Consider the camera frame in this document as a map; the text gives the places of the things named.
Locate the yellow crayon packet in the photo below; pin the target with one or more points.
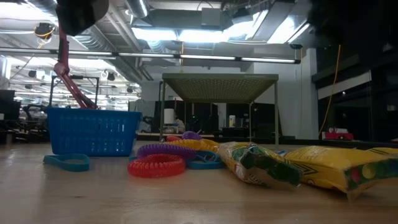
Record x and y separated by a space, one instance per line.
326 168
242 168

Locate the purple coil wristband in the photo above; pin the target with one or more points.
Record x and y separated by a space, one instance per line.
164 149
191 135

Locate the yellow coil wristband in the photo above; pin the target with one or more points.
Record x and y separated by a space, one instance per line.
192 144

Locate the red desk lamp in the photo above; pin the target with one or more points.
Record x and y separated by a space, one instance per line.
64 53

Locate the black monitor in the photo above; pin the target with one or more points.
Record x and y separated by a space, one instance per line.
7 105

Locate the red toy box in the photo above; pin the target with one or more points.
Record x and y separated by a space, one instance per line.
339 136

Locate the blue plastic basket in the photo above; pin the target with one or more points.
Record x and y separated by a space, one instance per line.
93 133

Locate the grey ceiling box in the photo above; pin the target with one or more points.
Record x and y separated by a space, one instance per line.
211 17

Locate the long ceiling light bar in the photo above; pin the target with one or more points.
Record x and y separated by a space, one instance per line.
205 57

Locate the white cylinder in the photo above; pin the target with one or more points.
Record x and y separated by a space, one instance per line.
168 116

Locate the person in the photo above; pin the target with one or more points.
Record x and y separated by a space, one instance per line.
179 124

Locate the white bottle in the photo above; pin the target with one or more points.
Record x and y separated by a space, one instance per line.
232 121

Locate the silver ventilation duct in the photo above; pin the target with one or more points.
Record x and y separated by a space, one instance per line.
138 7

